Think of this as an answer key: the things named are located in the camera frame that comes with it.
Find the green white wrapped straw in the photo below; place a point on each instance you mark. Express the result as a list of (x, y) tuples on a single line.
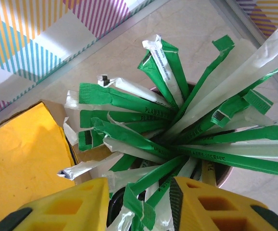
[(163, 72)]

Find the pink straw holder cup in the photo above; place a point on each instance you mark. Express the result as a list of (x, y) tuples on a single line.
[(225, 175)]

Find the yellow paper napkin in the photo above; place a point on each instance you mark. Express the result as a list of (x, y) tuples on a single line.
[(21, 156)]

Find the aluminium frame rail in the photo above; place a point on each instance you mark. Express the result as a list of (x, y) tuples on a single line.
[(100, 41), (240, 16)]

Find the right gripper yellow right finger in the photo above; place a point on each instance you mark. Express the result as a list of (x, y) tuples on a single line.
[(220, 211)]

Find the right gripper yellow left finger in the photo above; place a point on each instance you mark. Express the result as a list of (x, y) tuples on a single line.
[(64, 211)]

